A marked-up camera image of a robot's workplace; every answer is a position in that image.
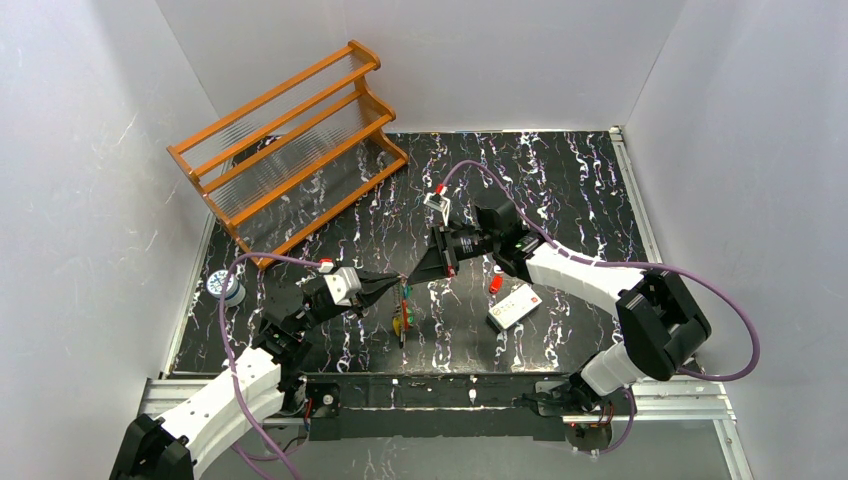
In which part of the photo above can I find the metal key organizer ring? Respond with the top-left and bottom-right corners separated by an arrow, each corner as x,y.
390,278 -> 417,349

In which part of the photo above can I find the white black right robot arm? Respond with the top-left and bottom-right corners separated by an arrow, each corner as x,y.
407,194 -> 712,408

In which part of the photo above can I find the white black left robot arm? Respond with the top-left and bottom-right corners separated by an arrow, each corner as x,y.
110,267 -> 404,479

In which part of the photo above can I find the red tag key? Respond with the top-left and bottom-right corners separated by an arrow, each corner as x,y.
488,274 -> 503,295

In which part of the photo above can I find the white blue tape roll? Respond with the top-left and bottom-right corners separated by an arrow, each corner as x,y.
205,270 -> 246,308

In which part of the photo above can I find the white card box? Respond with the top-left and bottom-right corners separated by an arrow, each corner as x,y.
486,284 -> 542,331

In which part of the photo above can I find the orange wooden shelf rack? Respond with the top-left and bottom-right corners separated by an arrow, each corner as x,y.
167,40 -> 409,254

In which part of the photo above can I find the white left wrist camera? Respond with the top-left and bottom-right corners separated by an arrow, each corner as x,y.
324,267 -> 362,307

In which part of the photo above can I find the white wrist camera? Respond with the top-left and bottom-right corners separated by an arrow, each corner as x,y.
324,267 -> 362,307
423,192 -> 451,226

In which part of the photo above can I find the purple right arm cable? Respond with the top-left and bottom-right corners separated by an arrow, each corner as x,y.
433,160 -> 762,457

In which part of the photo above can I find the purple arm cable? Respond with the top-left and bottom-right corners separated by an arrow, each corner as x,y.
218,251 -> 336,480
433,160 -> 762,457

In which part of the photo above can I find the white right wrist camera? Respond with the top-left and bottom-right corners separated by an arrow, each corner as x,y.
423,192 -> 451,226

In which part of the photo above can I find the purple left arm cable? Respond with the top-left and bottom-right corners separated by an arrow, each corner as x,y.
218,251 -> 336,480

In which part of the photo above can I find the aluminium front rail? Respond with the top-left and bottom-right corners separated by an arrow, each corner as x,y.
135,374 -> 738,425

